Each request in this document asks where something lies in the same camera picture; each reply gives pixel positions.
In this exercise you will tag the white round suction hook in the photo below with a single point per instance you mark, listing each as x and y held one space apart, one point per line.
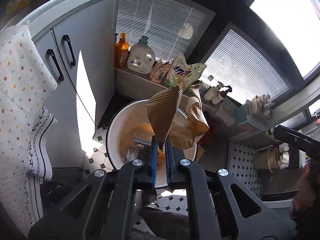
187 31

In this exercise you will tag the brown paper bag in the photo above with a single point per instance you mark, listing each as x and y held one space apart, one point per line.
197 122

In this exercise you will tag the crumpled white paper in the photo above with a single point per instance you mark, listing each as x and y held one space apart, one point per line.
132 152

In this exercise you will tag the white bottle caddy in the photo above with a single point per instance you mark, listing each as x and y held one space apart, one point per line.
260 106

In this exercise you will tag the narrow window blind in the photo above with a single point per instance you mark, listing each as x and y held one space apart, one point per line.
245 65

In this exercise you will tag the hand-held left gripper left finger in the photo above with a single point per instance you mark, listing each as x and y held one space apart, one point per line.
153 165

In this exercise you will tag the grey sink cabinet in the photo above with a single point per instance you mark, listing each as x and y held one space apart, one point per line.
92 42

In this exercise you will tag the orange bottle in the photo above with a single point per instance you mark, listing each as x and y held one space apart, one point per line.
121 52

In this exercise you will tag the green detergent refill pouch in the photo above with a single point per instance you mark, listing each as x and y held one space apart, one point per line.
183 72

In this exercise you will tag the floral tablecloth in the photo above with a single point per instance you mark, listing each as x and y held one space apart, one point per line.
20 92

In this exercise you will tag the pale green storage box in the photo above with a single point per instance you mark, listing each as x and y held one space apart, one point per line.
242 113

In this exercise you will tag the small printed packets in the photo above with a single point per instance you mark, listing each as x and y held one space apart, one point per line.
160 72

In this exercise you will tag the wide window blind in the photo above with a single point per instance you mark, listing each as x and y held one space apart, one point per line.
155 20

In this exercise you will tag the pale green pot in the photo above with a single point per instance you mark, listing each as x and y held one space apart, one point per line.
265 160

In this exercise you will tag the brown pump bottle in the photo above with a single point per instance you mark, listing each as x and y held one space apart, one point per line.
221 96

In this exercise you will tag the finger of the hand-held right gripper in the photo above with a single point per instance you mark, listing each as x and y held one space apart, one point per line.
290 137

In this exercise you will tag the pleated brown paper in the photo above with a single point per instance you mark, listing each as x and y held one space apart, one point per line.
162 115

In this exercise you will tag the white laundry detergent jug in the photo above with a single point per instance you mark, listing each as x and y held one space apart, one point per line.
140 58

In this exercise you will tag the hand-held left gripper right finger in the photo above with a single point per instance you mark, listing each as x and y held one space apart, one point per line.
168 165

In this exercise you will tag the white round bin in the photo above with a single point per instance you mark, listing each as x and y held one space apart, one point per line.
125 125

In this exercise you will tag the person's right hand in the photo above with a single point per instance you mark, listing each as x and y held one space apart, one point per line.
306 187

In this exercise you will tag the person's leg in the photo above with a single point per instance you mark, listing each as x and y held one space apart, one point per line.
160 217

